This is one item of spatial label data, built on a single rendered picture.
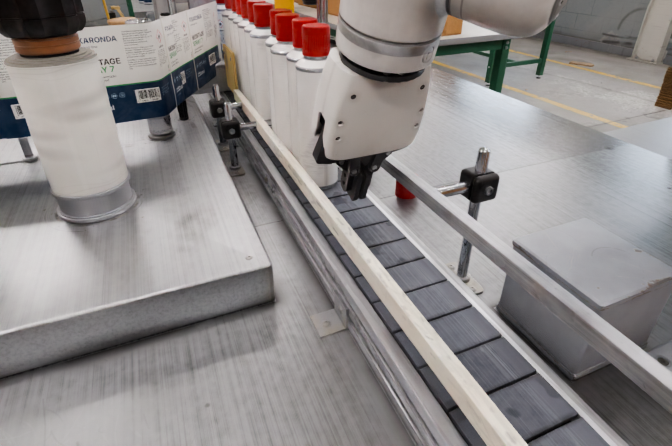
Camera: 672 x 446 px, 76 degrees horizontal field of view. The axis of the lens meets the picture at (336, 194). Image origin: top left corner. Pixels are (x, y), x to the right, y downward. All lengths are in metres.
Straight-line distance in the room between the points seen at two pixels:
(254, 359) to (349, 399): 0.10
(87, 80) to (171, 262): 0.21
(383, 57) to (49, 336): 0.37
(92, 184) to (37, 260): 0.10
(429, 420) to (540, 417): 0.08
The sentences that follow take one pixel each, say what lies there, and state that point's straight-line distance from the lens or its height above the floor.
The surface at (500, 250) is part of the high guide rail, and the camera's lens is 0.35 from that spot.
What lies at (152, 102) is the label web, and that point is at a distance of 0.77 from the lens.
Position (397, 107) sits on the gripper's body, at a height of 1.04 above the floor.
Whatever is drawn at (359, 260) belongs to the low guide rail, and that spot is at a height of 0.91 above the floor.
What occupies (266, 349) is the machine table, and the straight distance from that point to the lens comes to 0.44.
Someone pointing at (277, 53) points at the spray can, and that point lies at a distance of 0.62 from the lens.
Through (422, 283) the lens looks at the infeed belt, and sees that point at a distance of 0.43.
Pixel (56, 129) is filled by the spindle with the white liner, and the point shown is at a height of 1.00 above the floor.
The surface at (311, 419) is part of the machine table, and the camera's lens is 0.40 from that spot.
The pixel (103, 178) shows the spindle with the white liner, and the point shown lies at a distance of 0.56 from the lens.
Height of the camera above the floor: 1.16
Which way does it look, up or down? 30 degrees down
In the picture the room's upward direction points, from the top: straight up
